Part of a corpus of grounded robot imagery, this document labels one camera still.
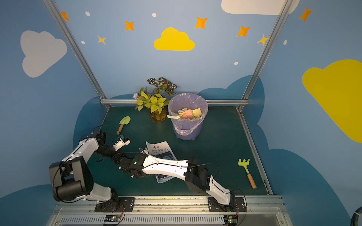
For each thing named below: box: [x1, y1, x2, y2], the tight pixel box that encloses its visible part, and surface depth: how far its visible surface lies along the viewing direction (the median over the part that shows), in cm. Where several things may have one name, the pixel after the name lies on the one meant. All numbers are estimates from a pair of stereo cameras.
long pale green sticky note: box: [166, 114, 180, 120], surface depth 80 cm
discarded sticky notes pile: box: [177, 107, 203, 121], surface depth 99 cm
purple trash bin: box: [167, 92, 209, 141], surface depth 88 cm
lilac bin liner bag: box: [167, 92, 209, 136], surface depth 88 cm
